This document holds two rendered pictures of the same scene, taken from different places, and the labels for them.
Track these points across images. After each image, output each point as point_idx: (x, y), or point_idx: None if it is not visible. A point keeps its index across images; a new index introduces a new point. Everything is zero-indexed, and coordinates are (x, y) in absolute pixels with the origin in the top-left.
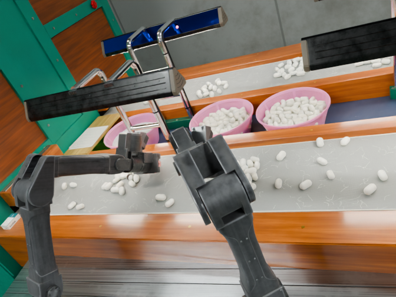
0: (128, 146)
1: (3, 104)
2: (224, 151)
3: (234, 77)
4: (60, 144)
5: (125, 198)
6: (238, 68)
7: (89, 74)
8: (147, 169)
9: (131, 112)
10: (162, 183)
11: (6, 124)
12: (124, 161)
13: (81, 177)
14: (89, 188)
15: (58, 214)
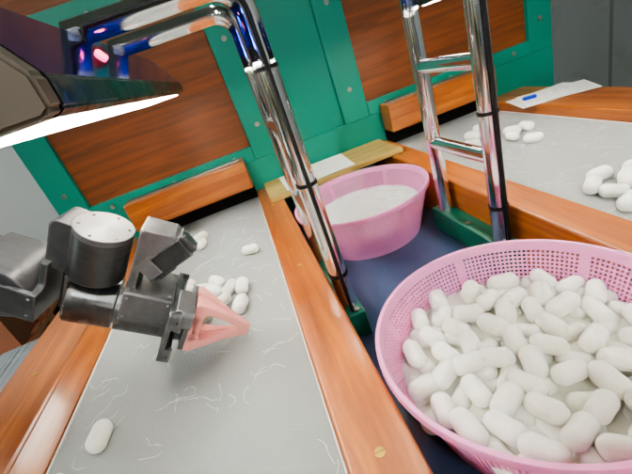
0: (60, 258)
1: (181, 64)
2: None
3: None
4: (271, 164)
5: (141, 349)
6: None
7: (179, 18)
8: (144, 334)
9: (415, 155)
10: (177, 391)
11: (178, 99)
12: (7, 293)
13: (228, 237)
14: (194, 268)
15: None
